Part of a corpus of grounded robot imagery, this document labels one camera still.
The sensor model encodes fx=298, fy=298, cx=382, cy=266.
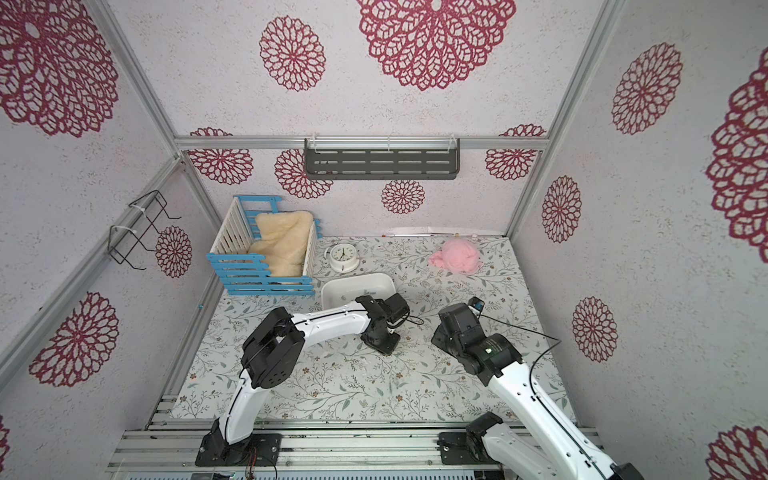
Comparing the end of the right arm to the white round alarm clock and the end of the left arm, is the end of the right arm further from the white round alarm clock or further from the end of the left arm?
the white round alarm clock

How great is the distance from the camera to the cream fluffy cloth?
105cm

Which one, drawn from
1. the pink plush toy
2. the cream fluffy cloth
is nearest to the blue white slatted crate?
the cream fluffy cloth

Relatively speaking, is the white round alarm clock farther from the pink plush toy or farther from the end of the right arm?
the end of the right arm

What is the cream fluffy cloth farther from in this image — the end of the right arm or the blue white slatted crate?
the end of the right arm

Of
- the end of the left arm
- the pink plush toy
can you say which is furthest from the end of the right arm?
the pink plush toy

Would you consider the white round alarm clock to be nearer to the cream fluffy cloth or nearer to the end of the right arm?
the cream fluffy cloth

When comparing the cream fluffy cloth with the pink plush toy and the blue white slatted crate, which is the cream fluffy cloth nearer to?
the blue white slatted crate

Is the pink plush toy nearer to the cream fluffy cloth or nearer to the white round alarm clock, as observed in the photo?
the white round alarm clock
